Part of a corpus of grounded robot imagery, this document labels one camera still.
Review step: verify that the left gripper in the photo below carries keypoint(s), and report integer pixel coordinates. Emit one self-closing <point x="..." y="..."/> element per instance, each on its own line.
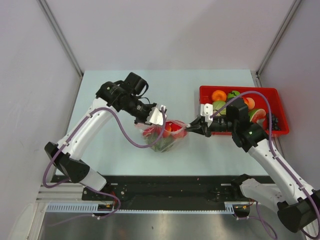
<point x="150" y="105"/>

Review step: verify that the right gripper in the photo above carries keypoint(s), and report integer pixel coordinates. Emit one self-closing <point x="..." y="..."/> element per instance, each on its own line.
<point x="200" y="126"/>

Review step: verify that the red toy apple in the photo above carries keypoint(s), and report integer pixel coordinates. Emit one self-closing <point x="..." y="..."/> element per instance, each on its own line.
<point x="177" y="131"/>

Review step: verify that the clear pink-dotted zip bag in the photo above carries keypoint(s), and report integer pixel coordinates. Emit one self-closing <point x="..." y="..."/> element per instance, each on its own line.
<point x="150" y="140"/>

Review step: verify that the orange-red toy peach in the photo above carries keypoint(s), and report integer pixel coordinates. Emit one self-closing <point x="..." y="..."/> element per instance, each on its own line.
<point x="168" y="127"/>

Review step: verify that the green toy melon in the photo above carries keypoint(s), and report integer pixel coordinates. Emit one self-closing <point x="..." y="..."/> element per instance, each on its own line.
<point x="163" y="144"/>

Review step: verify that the red toy chili pepper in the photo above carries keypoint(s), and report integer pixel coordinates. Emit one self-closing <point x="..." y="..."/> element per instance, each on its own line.
<point x="150" y="131"/>

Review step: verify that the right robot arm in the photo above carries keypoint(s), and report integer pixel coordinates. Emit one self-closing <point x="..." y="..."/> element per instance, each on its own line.
<point x="296" y="203"/>

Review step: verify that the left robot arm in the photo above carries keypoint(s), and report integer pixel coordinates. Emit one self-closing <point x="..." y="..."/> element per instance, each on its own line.
<point x="66" y="154"/>

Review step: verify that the green toy cabbage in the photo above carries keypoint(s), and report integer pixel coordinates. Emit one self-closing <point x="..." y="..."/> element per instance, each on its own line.
<point x="217" y="105"/>

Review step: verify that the red plastic tray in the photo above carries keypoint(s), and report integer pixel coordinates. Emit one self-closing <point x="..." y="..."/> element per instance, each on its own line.
<point x="266" y="98"/>

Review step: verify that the orange toy tangerine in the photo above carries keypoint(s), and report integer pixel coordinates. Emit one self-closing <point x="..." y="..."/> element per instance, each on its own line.
<point x="219" y="95"/>

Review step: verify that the red-yellow toy mango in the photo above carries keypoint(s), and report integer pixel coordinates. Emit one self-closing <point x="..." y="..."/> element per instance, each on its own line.
<point x="250" y="102"/>

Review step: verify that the black toy grapes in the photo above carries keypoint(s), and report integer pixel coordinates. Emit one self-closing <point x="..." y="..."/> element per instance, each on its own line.
<point x="272" y="120"/>

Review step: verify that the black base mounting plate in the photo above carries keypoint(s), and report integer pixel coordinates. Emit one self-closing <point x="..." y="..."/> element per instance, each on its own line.
<point x="170" y="193"/>

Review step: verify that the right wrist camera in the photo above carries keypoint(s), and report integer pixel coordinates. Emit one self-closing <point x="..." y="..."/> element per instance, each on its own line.
<point x="206" y="111"/>

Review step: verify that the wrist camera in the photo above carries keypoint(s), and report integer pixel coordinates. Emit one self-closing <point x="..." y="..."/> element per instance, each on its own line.
<point x="157" y="115"/>
<point x="206" y="111"/>

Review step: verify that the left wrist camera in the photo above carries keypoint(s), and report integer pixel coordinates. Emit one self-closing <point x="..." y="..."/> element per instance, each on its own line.
<point x="157" y="115"/>

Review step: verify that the aluminium frame rail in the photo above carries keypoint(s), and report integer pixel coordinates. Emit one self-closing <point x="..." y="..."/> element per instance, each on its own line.
<point x="63" y="193"/>

